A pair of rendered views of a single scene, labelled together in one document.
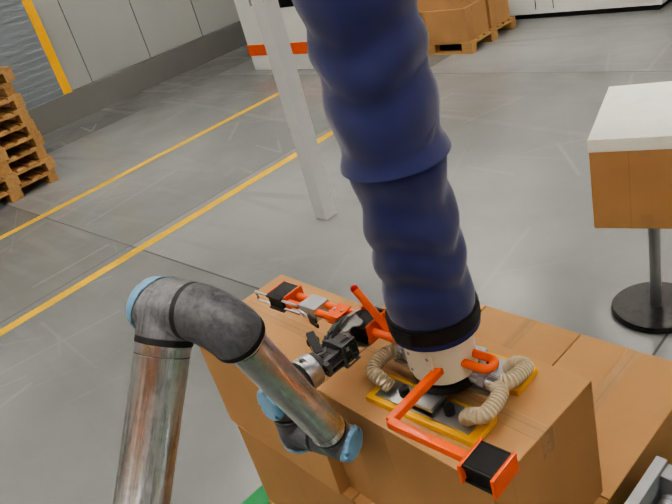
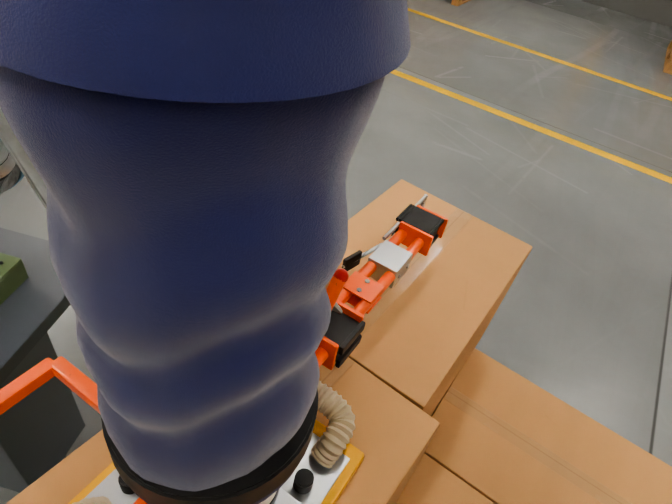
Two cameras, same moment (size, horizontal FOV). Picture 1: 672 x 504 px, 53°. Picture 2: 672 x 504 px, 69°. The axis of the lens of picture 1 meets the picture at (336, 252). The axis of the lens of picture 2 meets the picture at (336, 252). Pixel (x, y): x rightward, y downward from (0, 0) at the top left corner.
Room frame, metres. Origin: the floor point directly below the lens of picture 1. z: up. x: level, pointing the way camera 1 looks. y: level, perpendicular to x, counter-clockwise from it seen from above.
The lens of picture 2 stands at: (1.31, -0.47, 1.69)
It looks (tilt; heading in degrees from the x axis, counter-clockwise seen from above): 42 degrees down; 64
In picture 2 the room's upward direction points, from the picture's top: 11 degrees clockwise
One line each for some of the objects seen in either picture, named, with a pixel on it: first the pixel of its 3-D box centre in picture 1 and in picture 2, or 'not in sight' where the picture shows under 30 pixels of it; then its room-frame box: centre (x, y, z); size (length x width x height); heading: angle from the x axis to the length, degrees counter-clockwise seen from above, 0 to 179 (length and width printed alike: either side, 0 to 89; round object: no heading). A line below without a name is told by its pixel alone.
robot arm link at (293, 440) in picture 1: (297, 426); not in sight; (1.34, 0.22, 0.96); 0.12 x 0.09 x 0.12; 50
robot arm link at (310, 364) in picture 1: (308, 370); not in sight; (1.40, 0.15, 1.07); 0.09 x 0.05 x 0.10; 36
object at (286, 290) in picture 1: (286, 295); (421, 229); (1.81, 0.19, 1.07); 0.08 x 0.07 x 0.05; 39
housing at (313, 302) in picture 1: (314, 307); (388, 263); (1.70, 0.11, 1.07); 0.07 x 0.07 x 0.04; 39
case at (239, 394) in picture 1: (308, 373); (390, 320); (1.82, 0.20, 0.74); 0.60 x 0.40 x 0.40; 36
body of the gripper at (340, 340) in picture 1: (332, 353); not in sight; (1.45, 0.08, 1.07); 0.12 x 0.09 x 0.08; 126
